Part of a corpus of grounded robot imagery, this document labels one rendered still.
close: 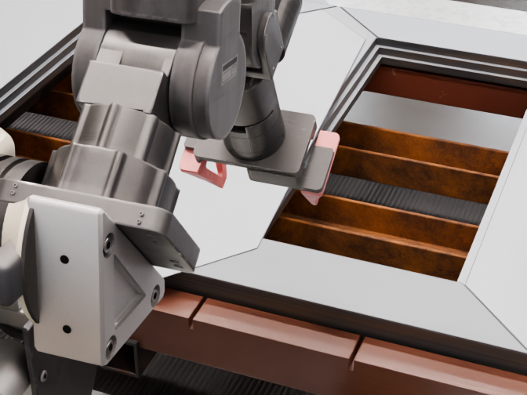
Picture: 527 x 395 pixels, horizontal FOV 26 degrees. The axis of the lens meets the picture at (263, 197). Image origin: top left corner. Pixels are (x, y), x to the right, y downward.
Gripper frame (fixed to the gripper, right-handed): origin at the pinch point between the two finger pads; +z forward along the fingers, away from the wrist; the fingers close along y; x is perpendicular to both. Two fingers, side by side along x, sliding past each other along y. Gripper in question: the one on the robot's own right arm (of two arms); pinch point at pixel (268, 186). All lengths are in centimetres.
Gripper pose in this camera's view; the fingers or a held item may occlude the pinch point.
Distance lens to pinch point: 112.4
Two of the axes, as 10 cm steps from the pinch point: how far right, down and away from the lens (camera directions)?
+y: -9.5, -1.7, 2.7
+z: 1.4, 5.1, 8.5
